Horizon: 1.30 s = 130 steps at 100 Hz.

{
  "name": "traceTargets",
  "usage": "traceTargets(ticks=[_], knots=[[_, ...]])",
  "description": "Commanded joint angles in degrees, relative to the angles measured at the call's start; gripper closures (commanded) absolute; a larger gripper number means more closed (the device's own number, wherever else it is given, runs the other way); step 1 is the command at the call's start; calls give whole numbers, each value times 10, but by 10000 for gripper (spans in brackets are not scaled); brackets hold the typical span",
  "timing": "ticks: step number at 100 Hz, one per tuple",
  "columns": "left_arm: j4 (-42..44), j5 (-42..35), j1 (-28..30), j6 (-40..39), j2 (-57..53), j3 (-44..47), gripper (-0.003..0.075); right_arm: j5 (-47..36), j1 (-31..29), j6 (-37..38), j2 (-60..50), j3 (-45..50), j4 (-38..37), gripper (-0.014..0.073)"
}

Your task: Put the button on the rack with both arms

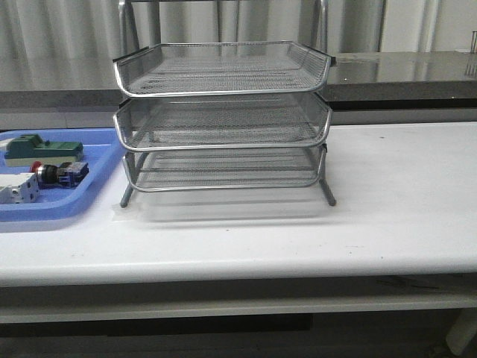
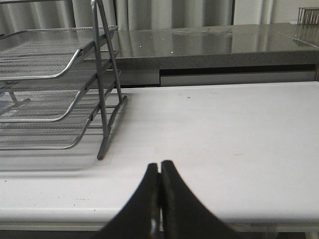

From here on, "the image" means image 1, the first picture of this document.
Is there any silver mesh tray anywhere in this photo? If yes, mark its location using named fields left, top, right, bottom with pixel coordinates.
left=113, top=41, right=336, bottom=98
left=123, top=147, right=326, bottom=192
left=113, top=92, right=332, bottom=152

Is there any red emergency stop push button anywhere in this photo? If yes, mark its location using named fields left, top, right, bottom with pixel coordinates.
left=30, top=161, right=89, bottom=189

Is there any blue plastic tray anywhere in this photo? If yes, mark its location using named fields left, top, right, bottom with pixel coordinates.
left=1, top=128, right=124, bottom=222

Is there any grey stone counter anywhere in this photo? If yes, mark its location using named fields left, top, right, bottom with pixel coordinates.
left=1, top=51, right=476, bottom=110

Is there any white circuit breaker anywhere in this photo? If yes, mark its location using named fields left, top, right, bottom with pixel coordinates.
left=1, top=172, right=40, bottom=204

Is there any silver wire rack frame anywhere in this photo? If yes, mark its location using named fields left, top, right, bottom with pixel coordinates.
left=118, top=0, right=337, bottom=209

